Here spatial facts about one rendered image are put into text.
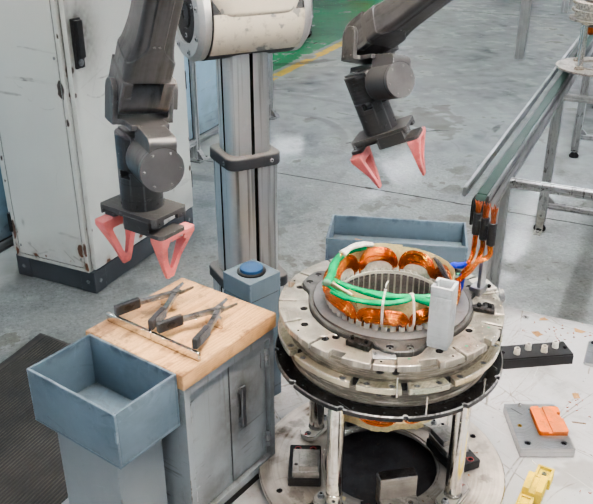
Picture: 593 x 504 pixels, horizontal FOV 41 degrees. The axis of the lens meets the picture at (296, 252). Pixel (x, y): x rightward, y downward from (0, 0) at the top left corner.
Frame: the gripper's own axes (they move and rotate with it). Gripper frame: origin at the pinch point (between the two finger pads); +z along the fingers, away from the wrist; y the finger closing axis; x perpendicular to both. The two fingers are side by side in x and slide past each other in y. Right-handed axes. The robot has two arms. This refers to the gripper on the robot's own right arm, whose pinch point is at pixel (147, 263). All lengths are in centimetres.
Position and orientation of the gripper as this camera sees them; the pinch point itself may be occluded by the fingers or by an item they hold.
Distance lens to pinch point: 113.1
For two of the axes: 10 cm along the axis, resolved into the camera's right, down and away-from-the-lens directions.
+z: -0.1, 9.0, 4.4
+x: 5.6, -3.6, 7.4
